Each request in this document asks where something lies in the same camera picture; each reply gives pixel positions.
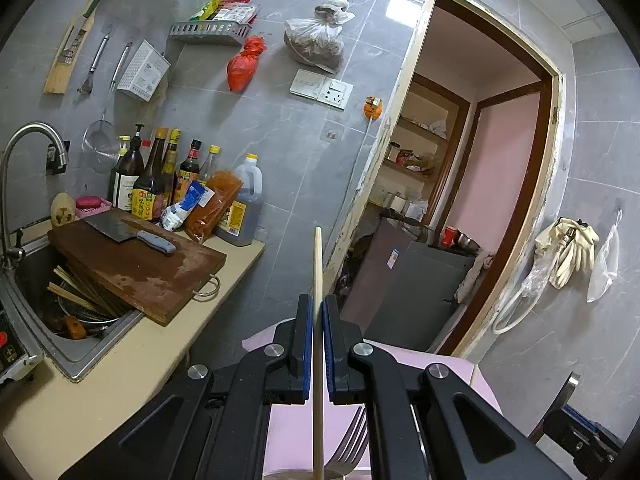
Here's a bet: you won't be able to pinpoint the large oil jug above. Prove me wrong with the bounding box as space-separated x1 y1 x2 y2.
216 153 264 247

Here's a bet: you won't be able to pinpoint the orange snack bag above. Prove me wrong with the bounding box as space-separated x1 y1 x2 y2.
186 170 242 244

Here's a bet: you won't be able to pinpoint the dark vinegar bottle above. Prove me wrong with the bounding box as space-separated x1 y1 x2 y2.
131 127 168 221

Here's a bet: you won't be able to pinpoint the red cup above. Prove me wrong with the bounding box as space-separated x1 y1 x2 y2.
439 226 459 249

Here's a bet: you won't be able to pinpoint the orange wall hook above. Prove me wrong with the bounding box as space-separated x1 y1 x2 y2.
363 96 383 120

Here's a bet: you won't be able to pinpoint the pink floral table cloth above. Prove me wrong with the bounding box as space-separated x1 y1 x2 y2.
262 341 499 476

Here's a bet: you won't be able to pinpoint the wooden wall grater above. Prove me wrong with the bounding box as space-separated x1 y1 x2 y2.
43 0 101 94

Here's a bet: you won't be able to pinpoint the wooden cutting board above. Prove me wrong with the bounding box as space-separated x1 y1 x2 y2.
48 208 227 326

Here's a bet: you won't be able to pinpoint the steel faucet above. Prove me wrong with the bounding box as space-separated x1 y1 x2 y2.
1 122 68 270

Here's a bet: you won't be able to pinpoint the steel sink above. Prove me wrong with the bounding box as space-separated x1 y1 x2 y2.
1 236 142 382

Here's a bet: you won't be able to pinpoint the grey cabinet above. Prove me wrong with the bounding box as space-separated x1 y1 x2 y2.
340 219 474 351

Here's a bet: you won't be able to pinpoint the steel fork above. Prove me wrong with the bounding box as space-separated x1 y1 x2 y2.
323 406 369 479

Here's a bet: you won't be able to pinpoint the white wall socket panel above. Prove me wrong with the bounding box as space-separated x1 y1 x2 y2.
290 70 354 110

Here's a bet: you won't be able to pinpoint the cleaver with grey handle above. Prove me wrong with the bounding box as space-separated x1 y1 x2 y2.
85 209 177 256

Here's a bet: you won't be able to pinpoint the cream rubber gloves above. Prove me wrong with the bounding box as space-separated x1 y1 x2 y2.
535 217 600 289

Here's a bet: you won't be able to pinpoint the induction cooker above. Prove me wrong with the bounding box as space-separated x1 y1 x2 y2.
1 308 43 389

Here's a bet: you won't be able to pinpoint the white box holder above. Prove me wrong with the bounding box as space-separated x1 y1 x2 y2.
116 40 170 102

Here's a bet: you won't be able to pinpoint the red hanging bag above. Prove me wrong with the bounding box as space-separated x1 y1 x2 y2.
227 36 267 92

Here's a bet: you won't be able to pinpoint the white plastic utensil holder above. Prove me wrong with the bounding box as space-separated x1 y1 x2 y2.
262 469 346 480

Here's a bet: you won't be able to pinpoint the dark soy sauce bottle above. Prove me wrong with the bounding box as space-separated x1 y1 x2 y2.
110 124 144 211

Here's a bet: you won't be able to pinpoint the grey wall shelf rack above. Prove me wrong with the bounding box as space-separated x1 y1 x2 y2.
168 21 252 46

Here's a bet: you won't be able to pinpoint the clear bag of dried goods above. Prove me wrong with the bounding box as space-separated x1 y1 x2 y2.
283 0 355 75

